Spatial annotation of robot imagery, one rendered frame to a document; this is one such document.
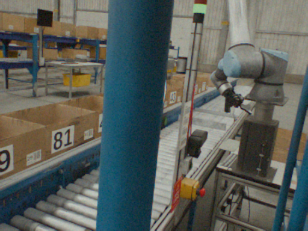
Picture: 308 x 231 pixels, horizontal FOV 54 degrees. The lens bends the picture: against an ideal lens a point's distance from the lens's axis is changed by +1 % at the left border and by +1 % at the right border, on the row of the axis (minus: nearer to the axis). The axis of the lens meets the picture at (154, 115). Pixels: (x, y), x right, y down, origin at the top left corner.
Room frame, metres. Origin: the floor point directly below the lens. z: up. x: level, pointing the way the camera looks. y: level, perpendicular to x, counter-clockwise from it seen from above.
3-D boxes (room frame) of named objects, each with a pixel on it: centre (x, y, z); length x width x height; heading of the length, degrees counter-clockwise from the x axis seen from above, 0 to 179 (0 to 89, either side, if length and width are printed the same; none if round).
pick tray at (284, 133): (2.37, -1.05, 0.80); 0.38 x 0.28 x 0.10; 62
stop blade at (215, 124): (2.73, -0.44, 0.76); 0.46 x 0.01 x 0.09; 68
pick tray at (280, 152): (2.09, -0.90, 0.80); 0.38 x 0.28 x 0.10; 64
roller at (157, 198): (1.38, 0.11, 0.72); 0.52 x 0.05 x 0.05; 68
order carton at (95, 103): (1.88, 0.39, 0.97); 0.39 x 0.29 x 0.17; 158
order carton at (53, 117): (1.52, 0.54, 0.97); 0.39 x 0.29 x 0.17; 158
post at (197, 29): (1.26, -0.14, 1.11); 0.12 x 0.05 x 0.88; 158
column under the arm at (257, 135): (1.75, -0.64, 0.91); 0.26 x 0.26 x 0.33; 62
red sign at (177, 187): (1.18, -0.13, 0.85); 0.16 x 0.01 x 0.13; 158
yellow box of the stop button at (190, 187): (1.27, -0.21, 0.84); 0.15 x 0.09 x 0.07; 158
